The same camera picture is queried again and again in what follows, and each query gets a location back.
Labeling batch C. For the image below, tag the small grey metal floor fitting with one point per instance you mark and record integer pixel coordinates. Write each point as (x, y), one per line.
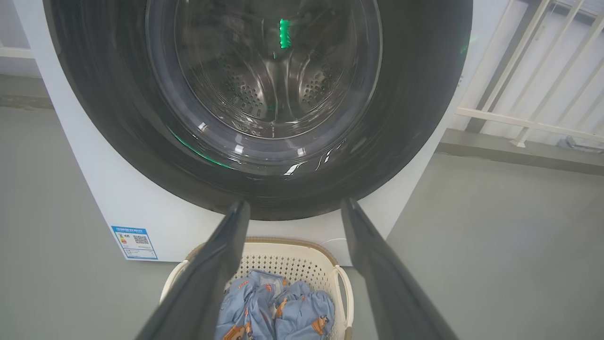
(573, 144)

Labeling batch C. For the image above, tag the white front-load washing machine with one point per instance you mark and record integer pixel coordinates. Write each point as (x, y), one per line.
(118, 193)

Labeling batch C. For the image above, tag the white metal railing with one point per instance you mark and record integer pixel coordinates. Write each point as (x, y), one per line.
(519, 122)

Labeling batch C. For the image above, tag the blue clothes in drum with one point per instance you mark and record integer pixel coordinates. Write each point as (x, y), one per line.
(278, 94)

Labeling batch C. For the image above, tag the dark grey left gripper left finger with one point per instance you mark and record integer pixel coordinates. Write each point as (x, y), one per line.
(198, 293)

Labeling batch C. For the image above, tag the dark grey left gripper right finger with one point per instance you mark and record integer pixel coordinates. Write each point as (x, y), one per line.
(391, 293)

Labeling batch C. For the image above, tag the blue garment with orange print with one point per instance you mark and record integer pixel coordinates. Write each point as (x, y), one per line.
(250, 307)
(306, 311)

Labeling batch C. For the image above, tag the cream plastic laundry basket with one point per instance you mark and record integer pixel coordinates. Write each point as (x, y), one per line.
(292, 262)

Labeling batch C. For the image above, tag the blue energy label sticker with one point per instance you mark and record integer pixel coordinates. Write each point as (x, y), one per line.
(134, 243)

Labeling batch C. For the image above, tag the dark round glass washer door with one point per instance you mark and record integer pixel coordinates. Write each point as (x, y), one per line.
(118, 118)

